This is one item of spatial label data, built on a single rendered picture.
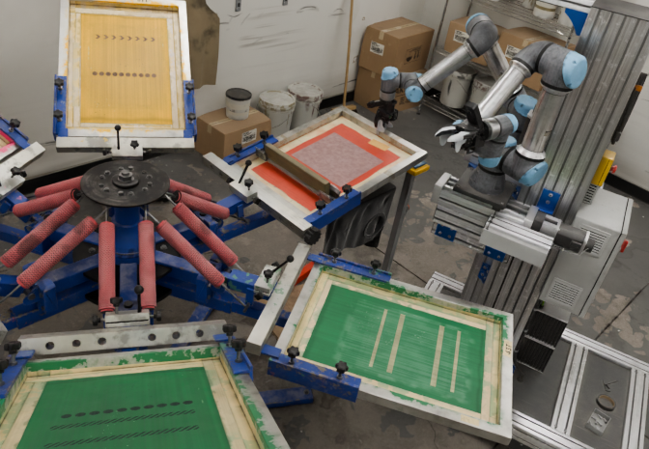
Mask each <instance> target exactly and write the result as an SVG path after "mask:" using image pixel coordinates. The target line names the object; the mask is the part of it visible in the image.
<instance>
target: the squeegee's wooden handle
mask: <svg viewBox="0 0 649 449"><path fill-rule="evenodd" d="M265 150H266V154H267V159H271V160H272V161H274V162H275V163H277V164H278V165H279V166H281V167H282V168H284V169H285V170H287V171H288V172H290V173H291V174H293V175H294V176H296V177H297V178H299V179H300V180H302V181H303V182H305V183H306V184H308V185H309V186H311V187H312V188H314V189H315V190H317V191H318V192H319V190H320V191H322V192H323V193H325V194H326V195H329V189H330V182H329V181H327V180H326V179H324V178H322V177H321V176H319V175H318V174H316V173H315V172H313V171H312V170H310V169H309V168H307V167H306V166H304V165H303V164H301V163H300V162H298V161H297V160H295V159H294V158H292V157H291V156H289V155H287V154H285V153H284V152H282V151H281V150H279V149H278V148H276V147H275V146H273V145H272V144H270V143H267V144H266V145H265Z"/></svg>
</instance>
